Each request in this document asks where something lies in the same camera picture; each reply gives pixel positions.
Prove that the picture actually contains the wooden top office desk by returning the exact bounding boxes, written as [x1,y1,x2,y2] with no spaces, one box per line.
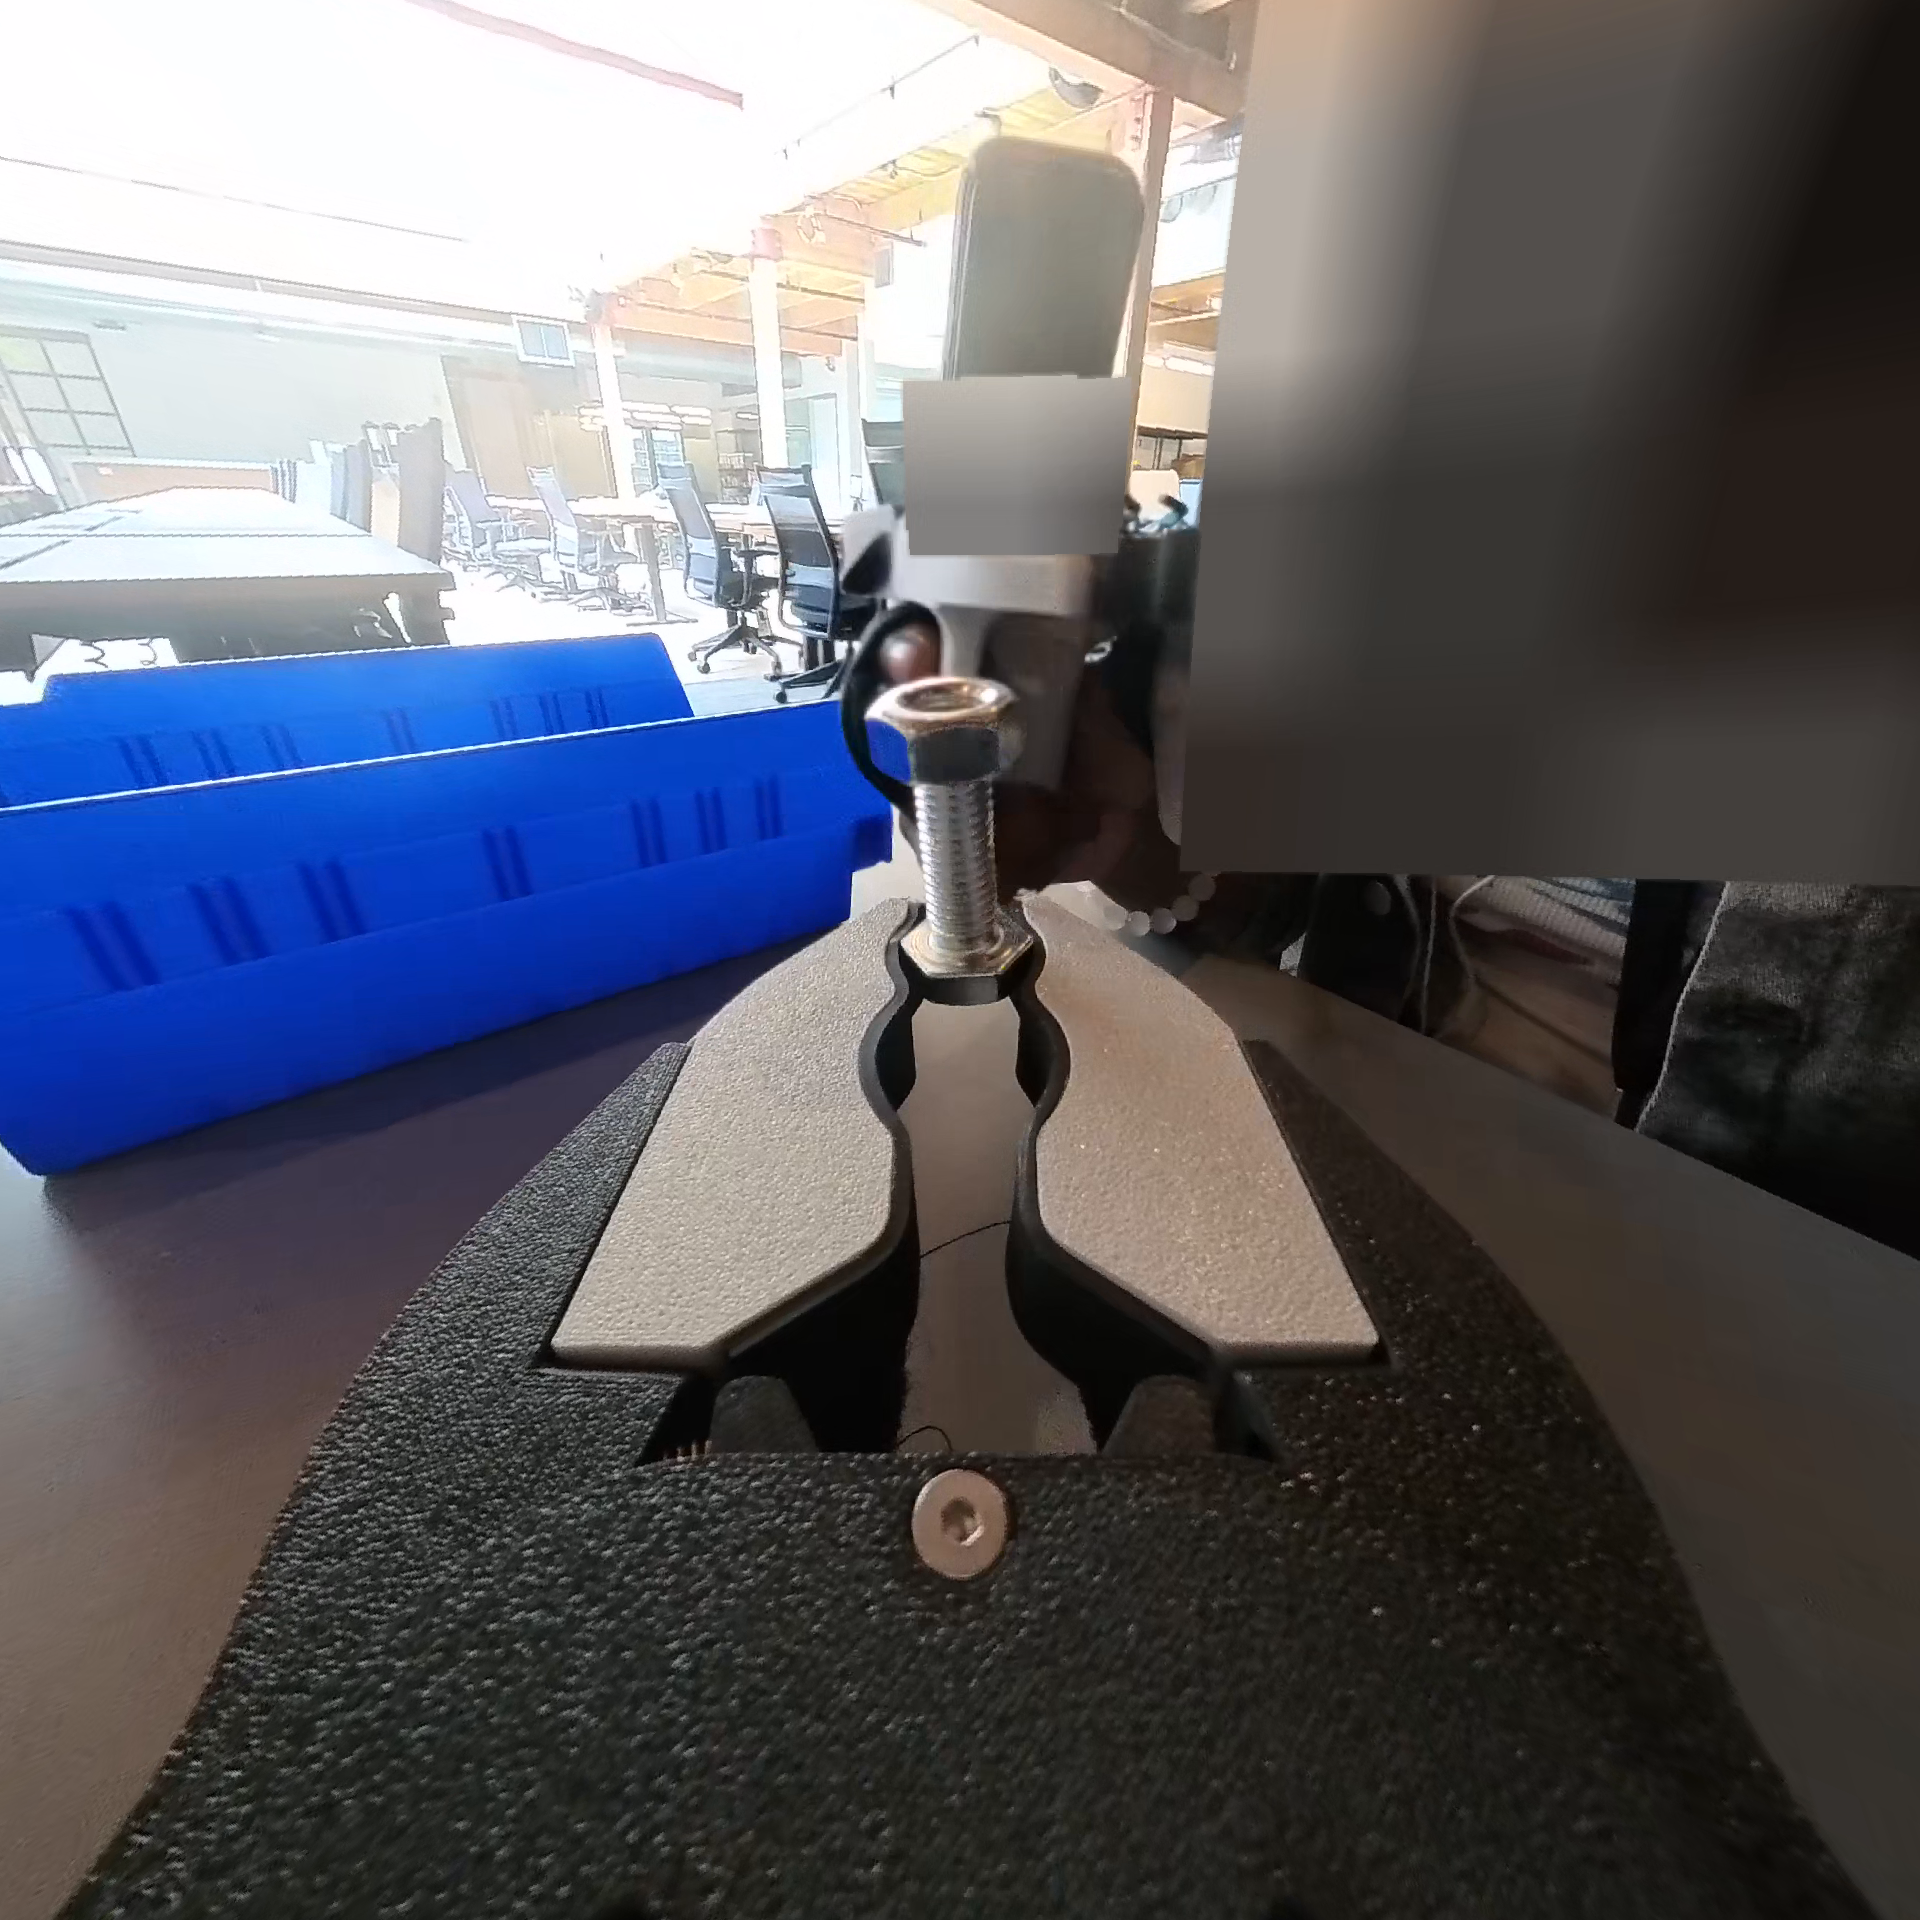
[0,486,456,680]

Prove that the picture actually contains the person's grey denim jacket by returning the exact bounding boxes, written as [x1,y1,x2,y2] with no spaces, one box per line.
[1625,882,1920,1250]

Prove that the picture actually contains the blue plastic bin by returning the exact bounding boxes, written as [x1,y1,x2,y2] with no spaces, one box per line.
[0,632,898,1175]

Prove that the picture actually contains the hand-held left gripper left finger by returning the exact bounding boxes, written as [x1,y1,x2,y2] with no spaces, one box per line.
[547,896,924,1369]

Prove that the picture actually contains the black mesh office chair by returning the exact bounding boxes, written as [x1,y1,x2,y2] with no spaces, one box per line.
[660,462,789,678]
[756,462,872,703]

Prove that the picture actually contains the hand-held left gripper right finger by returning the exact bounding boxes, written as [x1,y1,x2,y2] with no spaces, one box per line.
[1003,891,1386,1373]

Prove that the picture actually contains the steel hex bolt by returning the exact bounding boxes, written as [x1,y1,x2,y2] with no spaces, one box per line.
[903,772,1038,1003]

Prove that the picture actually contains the person's right hand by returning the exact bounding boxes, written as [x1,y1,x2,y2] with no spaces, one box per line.
[877,626,1189,894]

